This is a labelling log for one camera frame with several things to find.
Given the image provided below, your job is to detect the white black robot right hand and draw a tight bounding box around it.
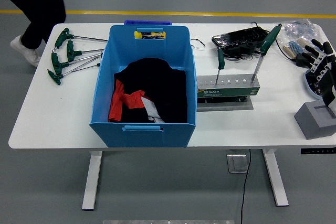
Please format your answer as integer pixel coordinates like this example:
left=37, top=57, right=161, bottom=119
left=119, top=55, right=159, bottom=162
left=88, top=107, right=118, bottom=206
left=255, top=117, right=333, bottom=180
left=304, top=38, right=336, bottom=120

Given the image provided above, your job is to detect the large green T-handle hex key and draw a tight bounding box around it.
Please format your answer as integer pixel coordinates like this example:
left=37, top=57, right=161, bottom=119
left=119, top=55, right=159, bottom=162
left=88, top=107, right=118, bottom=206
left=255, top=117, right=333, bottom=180
left=250, top=23, right=283, bottom=83

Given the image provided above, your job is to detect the green grey hex key stand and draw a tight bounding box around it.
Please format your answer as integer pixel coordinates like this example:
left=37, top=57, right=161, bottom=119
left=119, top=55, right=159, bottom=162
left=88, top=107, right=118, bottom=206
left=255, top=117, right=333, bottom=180
left=196, top=73, right=261, bottom=104

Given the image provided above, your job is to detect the small green T-handle hex key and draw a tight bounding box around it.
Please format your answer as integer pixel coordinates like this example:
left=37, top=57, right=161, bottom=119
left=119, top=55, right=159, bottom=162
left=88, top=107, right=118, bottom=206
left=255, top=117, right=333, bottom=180
left=215, top=47, right=226, bottom=85

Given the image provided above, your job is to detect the blue plastic storage box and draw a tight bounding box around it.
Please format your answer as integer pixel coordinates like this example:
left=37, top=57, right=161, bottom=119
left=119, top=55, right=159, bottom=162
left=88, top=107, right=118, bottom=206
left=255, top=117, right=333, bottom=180
left=89, top=24, right=198, bottom=148

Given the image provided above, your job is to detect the white tray with circuit boards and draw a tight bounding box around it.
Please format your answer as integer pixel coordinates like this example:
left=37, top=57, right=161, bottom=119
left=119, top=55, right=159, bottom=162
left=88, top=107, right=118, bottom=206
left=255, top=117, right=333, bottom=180
left=304, top=70, right=325, bottom=101

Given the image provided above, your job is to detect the beige blue resistor strip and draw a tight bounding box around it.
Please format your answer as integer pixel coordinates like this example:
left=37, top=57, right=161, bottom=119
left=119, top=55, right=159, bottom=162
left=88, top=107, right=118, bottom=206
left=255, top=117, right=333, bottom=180
left=282, top=38, right=310, bottom=59

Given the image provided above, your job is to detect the grey block with recess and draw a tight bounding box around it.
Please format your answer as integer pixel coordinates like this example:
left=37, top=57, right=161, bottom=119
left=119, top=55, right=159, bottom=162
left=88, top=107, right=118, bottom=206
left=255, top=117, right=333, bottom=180
left=293, top=100, right=336, bottom=140

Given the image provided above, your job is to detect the clear plastic parts bag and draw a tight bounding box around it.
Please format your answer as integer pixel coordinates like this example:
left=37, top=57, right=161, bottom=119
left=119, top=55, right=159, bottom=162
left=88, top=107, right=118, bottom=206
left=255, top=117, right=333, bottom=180
left=272, top=18, right=322, bottom=61

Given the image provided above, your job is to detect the black table control panel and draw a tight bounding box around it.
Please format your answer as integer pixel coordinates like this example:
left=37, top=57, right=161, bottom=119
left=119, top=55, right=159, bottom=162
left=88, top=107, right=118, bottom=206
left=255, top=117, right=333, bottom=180
left=301, top=148, right=336, bottom=155

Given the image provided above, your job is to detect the black plastic tray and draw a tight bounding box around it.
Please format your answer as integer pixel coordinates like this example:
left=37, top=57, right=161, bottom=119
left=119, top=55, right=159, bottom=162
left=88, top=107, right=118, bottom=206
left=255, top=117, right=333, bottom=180
left=212, top=27, right=271, bottom=58

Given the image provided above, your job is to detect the white table leg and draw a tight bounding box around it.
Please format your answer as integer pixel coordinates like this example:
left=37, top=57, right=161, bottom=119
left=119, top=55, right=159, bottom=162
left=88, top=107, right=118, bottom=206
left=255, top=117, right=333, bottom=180
left=81, top=151, right=103, bottom=211
left=262, top=148, right=289, bottom=207

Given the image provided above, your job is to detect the silver floor plate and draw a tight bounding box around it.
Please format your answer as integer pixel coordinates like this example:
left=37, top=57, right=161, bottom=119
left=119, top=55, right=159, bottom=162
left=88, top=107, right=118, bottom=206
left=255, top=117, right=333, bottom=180
left=227, top=154, right=249, bottom=174

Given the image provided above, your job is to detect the black orange garment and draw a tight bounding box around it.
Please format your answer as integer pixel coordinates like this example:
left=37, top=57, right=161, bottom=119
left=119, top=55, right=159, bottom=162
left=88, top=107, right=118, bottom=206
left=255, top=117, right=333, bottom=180
left=108, top=58, right=188, bottom=124

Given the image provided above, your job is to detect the dark blue plastic bin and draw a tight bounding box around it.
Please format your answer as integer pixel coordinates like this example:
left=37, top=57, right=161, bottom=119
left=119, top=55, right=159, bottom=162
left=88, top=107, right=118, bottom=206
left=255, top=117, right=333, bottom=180
left=123, top=19, right=173, bottom=26

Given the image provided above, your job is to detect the person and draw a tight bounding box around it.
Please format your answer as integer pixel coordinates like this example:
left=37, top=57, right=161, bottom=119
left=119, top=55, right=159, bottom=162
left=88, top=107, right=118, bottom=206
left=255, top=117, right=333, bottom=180
left=0, top=0, right=66, bottom=67

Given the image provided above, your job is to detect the black adapter cord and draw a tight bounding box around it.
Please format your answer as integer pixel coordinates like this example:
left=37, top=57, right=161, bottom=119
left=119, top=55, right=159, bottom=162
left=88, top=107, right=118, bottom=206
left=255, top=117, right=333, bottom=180
left=250, top=21, right=297, bottom=62

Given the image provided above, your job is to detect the black floor cable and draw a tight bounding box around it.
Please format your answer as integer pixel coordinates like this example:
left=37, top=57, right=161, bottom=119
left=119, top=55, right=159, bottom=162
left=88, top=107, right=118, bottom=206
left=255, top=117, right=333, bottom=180
left=240, top=149, right=252, bottom=224

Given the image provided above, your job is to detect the thin wire loop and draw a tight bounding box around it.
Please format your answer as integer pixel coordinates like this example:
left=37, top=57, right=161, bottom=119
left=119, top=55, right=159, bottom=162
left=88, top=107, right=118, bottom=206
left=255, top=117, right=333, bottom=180
left=189, top=38, right=207, bottom=50

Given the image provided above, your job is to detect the yellow handled tool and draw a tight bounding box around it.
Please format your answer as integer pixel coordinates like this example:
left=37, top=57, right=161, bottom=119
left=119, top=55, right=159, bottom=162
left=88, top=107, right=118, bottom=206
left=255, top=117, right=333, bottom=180
left=134, top=31, right=166, bottom=39

